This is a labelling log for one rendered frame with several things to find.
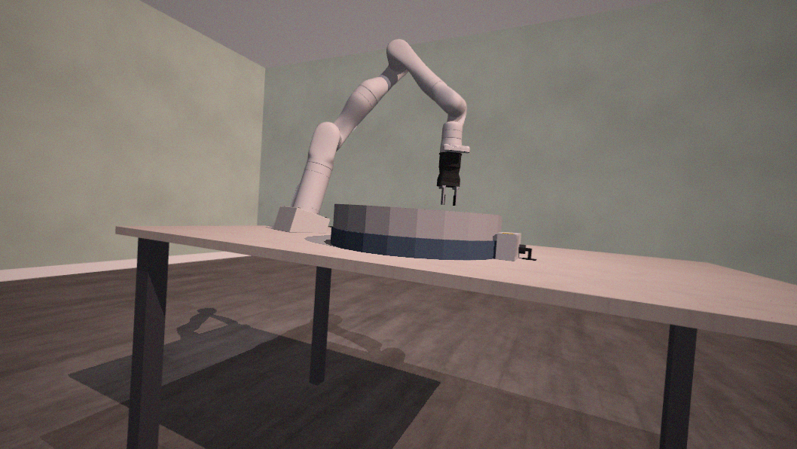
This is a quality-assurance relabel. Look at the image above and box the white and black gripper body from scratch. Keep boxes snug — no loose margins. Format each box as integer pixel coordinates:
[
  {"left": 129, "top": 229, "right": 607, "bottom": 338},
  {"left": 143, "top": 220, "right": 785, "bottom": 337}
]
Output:
[{"left": 437, "top": 137, "right": 470, "bottom": 188}]

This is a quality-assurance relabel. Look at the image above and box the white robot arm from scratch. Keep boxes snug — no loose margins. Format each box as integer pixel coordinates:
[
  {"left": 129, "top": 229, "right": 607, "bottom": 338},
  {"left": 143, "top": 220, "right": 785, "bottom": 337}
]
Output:
[{"left": 291, "top": 39, "right": 467, "bottom": 215}]

